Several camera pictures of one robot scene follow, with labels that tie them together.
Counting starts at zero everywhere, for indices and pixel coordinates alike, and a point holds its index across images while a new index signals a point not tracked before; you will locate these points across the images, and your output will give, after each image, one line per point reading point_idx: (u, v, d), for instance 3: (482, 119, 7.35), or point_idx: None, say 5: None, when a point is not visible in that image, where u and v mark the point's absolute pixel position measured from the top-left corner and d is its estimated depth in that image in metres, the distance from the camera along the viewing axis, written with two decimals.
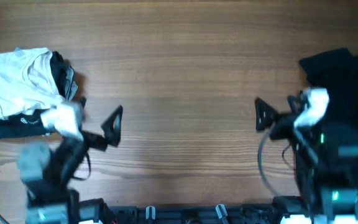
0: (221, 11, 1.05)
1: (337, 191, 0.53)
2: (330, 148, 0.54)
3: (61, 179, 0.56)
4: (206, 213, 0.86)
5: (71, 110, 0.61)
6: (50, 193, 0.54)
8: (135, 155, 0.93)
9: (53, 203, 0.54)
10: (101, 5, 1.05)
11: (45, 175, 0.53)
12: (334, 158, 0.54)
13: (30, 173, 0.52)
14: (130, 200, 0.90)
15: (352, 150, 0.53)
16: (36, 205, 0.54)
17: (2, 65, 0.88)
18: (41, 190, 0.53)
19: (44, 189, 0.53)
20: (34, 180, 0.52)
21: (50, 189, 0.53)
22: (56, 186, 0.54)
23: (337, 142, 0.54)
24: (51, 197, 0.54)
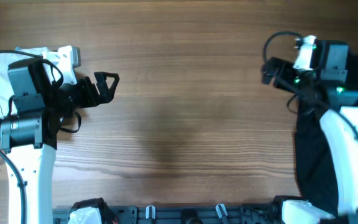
0: (220, 10, 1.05)
1: (340, 88, 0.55)
2: (324, 55, 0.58)
3: (45, 99, 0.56)
4: (206, 212, 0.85)
5: (70, 48, 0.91)
6: (31, 96, 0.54)
8: (135, 155, 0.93)
9: (27, 117, 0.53)
10: (101, 5, 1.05)
11: (32, 76, 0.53)
12: (327, 63, 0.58)
13: (19, 79, 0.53)
14: (130, 200, 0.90)
15: (344, 62, 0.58)
16: (10, 119, 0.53)
17: (3, 65, 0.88)
18: (27, 91, 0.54)
19: (24, 83, 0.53)
20: (19, 73, 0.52)
21: (33, 90, 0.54)
22: (36, 93, 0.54)
23: (330, 56, 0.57)
24: (29, 109, 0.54)
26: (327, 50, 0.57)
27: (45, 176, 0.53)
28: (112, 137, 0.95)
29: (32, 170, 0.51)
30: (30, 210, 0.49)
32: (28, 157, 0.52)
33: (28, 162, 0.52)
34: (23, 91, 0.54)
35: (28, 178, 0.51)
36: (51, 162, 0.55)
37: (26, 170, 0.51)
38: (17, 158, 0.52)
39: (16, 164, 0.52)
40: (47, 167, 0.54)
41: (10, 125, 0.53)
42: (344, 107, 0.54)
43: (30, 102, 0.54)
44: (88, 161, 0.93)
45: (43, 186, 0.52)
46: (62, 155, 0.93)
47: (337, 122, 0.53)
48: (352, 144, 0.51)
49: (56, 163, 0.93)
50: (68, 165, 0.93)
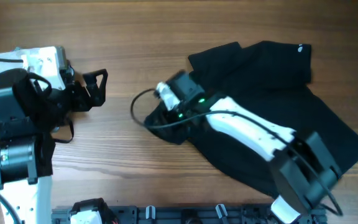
0: (220, 11, 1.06)
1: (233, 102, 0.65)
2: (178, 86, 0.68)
3: (31, 121, 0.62)
4: (206, 212, 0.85)
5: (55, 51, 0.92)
6: (23, 121, 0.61)
8: (135, 155, 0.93)
9: (17, 146, 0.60)
10: (101, 5, 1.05)
11: (17, 99, 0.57)
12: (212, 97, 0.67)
13: (4, 102, 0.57)
14: (130, 200, 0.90)
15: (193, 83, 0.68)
16: None
17: (3, 65, 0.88)
18: (13, 116, 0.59)
19: (10, 107, 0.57)
20: (3, 95, 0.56)
21: (22, 114, 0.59)
22: (26, 117, 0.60)
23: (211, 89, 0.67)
24: (20, 133, 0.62)
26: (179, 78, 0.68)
27: (40, 208, 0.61)
28: (112, 137, 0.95)
29: (27, 208, 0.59)
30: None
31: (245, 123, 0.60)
32: (23, 196, 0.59)
33: (23, 202, 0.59)
34: (12, 116, 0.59)
35: (25, 218, 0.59)
36: (47, 191, 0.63)
37: (21, 209, 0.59)
38: (11, 195, 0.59)
39: (13, 205, 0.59)
40: (43, 196, 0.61)
41: (0, 153, 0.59)
42: (214, 107, 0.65)
43: (20, 126, 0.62)
44: (88, 161, 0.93)
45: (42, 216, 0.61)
46: (63, 155, 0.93)
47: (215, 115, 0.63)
48: (234, 121, 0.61)
49: (56, 163, 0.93)
50: (68, 165, 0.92)
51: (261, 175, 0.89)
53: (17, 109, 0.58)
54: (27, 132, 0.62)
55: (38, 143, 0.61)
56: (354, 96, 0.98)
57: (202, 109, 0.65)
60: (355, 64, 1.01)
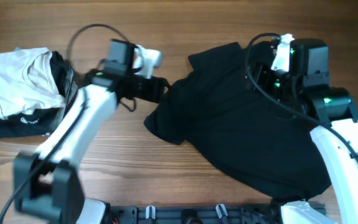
0: (220, 11, 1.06)
1: (328, 98, 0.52)
2: (302, 61, 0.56)
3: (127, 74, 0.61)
4: (206, 212, 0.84)
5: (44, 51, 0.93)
6: (116, 63, 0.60)
8: (135, 155, 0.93)
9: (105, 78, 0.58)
10: (101, 5, 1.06)
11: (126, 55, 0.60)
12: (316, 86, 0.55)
13: (118, 49, 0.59)
14: (130, 200, 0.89)
15: (324, 65, 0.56)
16: (92, 73, 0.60)
17: (2, 65, 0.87)
18: (117, 60, 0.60)
19: (117, 55, 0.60)
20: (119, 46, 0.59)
21: (120, 60, 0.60)
22: (122, 63, 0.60)
23: (318, 67, 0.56)
24: (109, 73, 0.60)
26: (307, 53, 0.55)
27: (94, 126, 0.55)
28: (112, 137, 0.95)
29: (90, 104, 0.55)
30: (71, 136, 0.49)
31: (357, 171, 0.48)
32: (97, 94, 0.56)
33: (97, 98, 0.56)
34: (114, 58, 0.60)
35: (91, 106, 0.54)
36: (108, 110, 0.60)
37: (92, 101, 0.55)
38: (92, 95, 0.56)
39: (89, 96, 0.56)
40: (101, 115, 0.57)
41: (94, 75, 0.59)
42: (334, 121, 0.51)
43: (114, 69, 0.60)
44: (88, 161, 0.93)
45: (87, 134, 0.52)
46: None
47: (330, 138, 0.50)
48: (347, 162, 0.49)
49: None
50: None
51: (261, 174, 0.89)
53: (122, 52, 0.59)
54: (117, 74, 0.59)
55: (118, 80, 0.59)
56: (354, 96, 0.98)
57: (330, 111, 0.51)
60: (354, 64, 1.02)
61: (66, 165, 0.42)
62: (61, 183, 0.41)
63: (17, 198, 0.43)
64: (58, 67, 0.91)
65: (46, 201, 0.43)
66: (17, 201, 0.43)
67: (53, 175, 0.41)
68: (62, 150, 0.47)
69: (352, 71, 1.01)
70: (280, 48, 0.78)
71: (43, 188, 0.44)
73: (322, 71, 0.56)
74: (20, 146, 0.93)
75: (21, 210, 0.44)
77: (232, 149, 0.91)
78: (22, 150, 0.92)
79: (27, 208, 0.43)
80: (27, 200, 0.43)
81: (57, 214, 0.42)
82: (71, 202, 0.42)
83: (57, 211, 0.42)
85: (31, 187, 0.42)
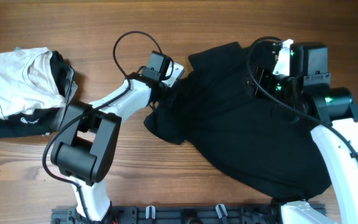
0: (220, 11, 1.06)
1: (330, 98, 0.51)
2: (303, 63, 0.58)
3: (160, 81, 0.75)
4: (206, 212, 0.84)
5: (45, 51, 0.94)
6: (153, 71, 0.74)
8: (135, 155, 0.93)
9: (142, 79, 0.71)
10: (101, 5, 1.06)
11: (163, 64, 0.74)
12: (317, 87, 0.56)
13: (156, 60, 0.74)
14: (130, 200, 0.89)
15: (325, 66, 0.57)
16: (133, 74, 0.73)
17: (2, 65, 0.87)
18: (154, 68, 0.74)
19: (155, 63, 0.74)
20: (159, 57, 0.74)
21: (158, 68, 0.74)
22: (158, 71, 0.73)
23: (319, 68, 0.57)
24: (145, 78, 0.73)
26: (306, 54, 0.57)
27: (132, 107, 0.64)
28: None
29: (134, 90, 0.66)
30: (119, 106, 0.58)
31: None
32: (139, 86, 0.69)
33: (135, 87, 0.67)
34: (152, 66, 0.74)
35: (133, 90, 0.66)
36: (138, 106, 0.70)
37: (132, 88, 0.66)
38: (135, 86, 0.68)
39: (133, 84, 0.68)
40: (136, 104, 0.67)
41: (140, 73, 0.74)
42: (334, 121, 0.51)
43: (151, 74, 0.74)
44: None
45: (126, 109, 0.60)
46: None
47: (330, 137, 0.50)
48: (348, 163, 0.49)
49: None
50: None
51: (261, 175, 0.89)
53: (159, 63, 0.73)
54: (152, 79, 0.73)
55: (152, 83, 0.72)
56: (355, 96, 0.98)
57: (331, 111, 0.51)
60: (355, 64, 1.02)
61: (115, 117, 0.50)
62: (107, 130, 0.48)
63: (58, 139, 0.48)
64: (58, 67, 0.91)
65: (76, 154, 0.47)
66: (57, 143, 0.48)
67: (102, 120, 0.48)
68: (110, 107, 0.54)
69: (352, 70, 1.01)
70: (282, 53, 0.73)
71: (82, 143, 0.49)
73: (322, 71, 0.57)
74: (20, 146, 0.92)
75: (57, 155, 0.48)
77: (232, 148, 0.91)
78: (22, 150, 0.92)
79: (64, 154, 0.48)
80: (67, 144, 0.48)
81: (91, 162, 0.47)
82: (107, 152, 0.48)
83: (91, 160, 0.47)
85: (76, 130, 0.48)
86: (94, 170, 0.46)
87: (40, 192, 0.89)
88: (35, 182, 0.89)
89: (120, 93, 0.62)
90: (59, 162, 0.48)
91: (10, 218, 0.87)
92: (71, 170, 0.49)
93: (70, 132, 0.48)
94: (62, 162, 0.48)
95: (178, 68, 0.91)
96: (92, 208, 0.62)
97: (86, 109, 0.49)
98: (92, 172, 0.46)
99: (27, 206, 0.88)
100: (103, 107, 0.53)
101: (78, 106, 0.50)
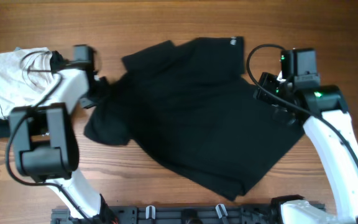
0: (220, 11, 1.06)
1: (319, 93, 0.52)
2: (293, 65, 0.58)
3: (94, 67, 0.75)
4: (206, 212, 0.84)
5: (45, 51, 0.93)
6: (80, 60, 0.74)
8: (135, 154, 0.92)
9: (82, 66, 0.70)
10: (101, 5, 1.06)
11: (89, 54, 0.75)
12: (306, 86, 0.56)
13: (79, 51, 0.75)
14: (130, 200, 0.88)
15: (313, 65, 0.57)
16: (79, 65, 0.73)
17: (2, 65, 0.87)
18: (80, 57, 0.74)
19: (84, 54, 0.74)
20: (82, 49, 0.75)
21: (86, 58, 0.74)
22: (85, 58, 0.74)
23: (307, 68, 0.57)
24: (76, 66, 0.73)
26: (296, 57, 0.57)
27: (74, 93, 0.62)
28: None
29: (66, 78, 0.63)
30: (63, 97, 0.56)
31: (348, 158, 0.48)
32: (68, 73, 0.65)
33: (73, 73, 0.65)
34: (78, 58, 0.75)
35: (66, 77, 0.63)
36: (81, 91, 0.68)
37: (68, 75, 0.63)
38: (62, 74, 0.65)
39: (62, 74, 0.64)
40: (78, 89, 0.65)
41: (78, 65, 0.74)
42: (325, 113, 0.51)
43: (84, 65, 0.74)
44: (89, 161, 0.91)
45: (68, 96, 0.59)
46: None
47: (322, 127, 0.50)
48: (339, 151, 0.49)
49: None
50: None
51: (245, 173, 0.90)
53: (83, 53, 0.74)
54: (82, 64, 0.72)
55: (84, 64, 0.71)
56: (355, 96, 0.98)
57: (322, 105, 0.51)
60: (355, 64, 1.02)
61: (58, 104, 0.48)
62: (56, 117, 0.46)
63: (15, 149, 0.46)
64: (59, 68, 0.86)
65: (41, 152, 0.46)
66: (17, 154, 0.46)
67: (47, 112, 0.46)
68: (51, 99, 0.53)
69: (353, 70, 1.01)
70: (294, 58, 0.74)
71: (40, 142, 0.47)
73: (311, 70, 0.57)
74: None
75: (22, 167, 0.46)
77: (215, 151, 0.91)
78: None
79: (27, 158, 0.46)
80: (27, 149, 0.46)
81: (57, 154, 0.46)
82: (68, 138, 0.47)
83: (56, 152, 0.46)
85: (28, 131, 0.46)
86: (64, 159, 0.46)
87: (40, 192, 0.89)
88: None
89: (61, 81, 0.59)
90: (27, 171, 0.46)
91: (10, 218, 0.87)
92: (42, 173, 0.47)
93: (25, 137, 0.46)
94: (32, 169, 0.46)
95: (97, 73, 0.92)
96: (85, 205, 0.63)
97: (28, 109, 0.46)
98: (64, 162, 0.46)
99: (27, 206, 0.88)
100: (43, 101, 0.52)
101: (17, 110, 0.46)
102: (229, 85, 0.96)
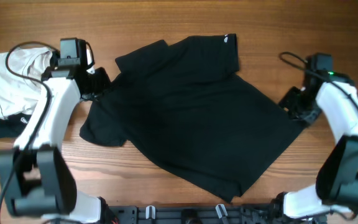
0: (220, 11, 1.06)
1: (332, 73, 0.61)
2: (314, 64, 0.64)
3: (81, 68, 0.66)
4: (206, 212, 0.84)
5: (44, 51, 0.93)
6: (70, 58, 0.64)
8: (135, 155, 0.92)
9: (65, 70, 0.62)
10: (100, 4, 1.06)
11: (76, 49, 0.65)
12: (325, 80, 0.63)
13: (68, 45, 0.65)
14: (130, 200, 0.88)
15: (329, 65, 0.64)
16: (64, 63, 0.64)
17: (2, 64, 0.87)
18: (70, 55, 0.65)
19: (68, 50, 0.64)
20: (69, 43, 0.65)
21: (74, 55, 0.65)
22: (76, 57, 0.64)
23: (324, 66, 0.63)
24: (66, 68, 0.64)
26: (316, 58, 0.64)
27: (63, 114, 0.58)
28: None
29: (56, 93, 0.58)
30: (47, 122, 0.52)
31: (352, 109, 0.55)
32: (59, 84, 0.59)
33: (62, 86, 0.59)
34: (67, 55, 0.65)
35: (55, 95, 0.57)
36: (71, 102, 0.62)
37: (56, 89, 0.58)
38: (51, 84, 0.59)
39: (50, 85, 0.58)
40: (68, 102, 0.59)
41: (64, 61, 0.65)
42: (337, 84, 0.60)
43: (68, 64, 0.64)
44: (88, 161, 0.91)
45: (59, 121, 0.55)
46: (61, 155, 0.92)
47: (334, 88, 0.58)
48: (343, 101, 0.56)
49: None
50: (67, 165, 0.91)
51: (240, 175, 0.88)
53: (70, 48, 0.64)
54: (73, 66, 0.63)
55: (74, 69, 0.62)
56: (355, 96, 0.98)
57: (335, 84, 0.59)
60: (356, 63, 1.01)
61: (47, 148, 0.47)
62: (47, 161, 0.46)
63: (7, 195, 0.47)
64: None
65: (36, 197, 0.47)
66: (9, 200, 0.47)
67: (38, 160, 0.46)
68: (38, 137, 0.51)
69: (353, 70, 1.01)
70: None
71: (33, 183, 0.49)
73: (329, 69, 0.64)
74: None
75: (14, 209, 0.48)
77: (213, 152, 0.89)
78: None
79: (20, 206, 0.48)
80: (18, 197, 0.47)
81: (52, 200, 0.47)
82: (60, 182, 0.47)
83: (51, 198, 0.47)
85: (18, 180, 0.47)
86: (59, 205, 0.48)
87: None
88: None
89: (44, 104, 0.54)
90: (20, 212, 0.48)
91: None
92: (36, 214, 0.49)
93: (15, 187, 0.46)
94: (24, 213, 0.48)
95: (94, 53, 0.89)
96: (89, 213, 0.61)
97: (15, 157, 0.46)
98: (56, 205, 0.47)
99: None
100: (31, 141, 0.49)
101: (3, 157, 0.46)
102: (225, 84, 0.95)
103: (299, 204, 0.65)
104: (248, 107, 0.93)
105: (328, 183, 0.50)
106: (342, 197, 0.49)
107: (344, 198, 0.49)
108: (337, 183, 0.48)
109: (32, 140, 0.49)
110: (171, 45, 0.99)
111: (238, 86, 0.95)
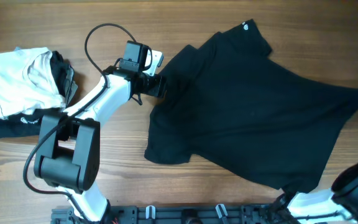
0: (220, 11, 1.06)
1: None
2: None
3: (140, 73, 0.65)
4: (206, 212, 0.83)
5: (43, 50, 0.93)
6: (130, 62, 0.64)
8: (135, 155, 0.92)
9: (125, 71, 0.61)
10: (101, 4, 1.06)
11: (139, 53, 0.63)
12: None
13: (132, 49, 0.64)
14: (130, 200, 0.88)
15: None
16: (127, 65, 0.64)
17: (2, 65, 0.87)
18: (132, 58, 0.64)
19: (132, 52, 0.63)
20: (132, 46, 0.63)
21: (135, 58, 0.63)
22: (135, 62, 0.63)
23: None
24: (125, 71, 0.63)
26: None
27: (112, 107, 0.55)
28: (112, 137, 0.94)
29: (114, 85, 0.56)
30: (99, 102, 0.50)
31: None
32: (116, 79, 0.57)
33: (118, 82, 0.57)
34: (129, 57, 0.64)
35: (110, 87, 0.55)
36: (120, 102, 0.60)
37: (112, 85, 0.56)
38: (111, 78, 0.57)
39: (109, 78, 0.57)
40: (119, 99, 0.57)
41: (126, 62, 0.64)
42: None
43: (129, 67, 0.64)
44: None
45: (107, 112, 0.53)
46: None
47: None
48: None
49: None
50: None
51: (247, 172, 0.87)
53: (135, 51, 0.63)
54: (131, 71, 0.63)
55: (132, 74, 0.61)
56: None
57: None
60: (355, 64, 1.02)
61: (94, 122, 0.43)
62: (86, 132, 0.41)
63: (38, 154, 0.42)
64: (58, 66, 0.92)
65: (64, 163, 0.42)
66: (38, 156, 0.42)
67: (79, 130, 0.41)
68: (88, 111, 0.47)
69: (353, 70, 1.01)
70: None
71: (63, 150, 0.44)
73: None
74: (20, 146, 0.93)
75: (40, 171, 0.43)
77: (286, 157, 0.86)
78: (23, 150, 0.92)
79: (47, 167, 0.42)
80: (48, 157, 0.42)
81: (77, 172, 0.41)
82: (91, 158, 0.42)
83: (77, 169, 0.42)
85: (54, 140, 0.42)
86: (80, 178, 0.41)
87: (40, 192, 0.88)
88: (35, 182, 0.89)
89: (97, 93, 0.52)
90: (44, 175, 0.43)
91: (10, 218, 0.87)
92: (58, 182, 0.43)
93: (49, 145, 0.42)
94: (47, 176, 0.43)
95: (158, 55, 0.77)
96: (90, 213, 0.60)
97: (61, 118, 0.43)
98: (79, 181, 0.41)
99: (27, 206, 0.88)
100: (78, 114, 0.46)
101: (51, 115, 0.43)
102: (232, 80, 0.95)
103: (308, 201, 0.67)
104: (258, 104, 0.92)
105: (348, 180, 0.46)
106: (352, 195, 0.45)
107: (354, 198, 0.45)
108: (355, 182, 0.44)
109: (81, 111, 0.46)
110: (200, 47, 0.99)
111: (247, 82, 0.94)
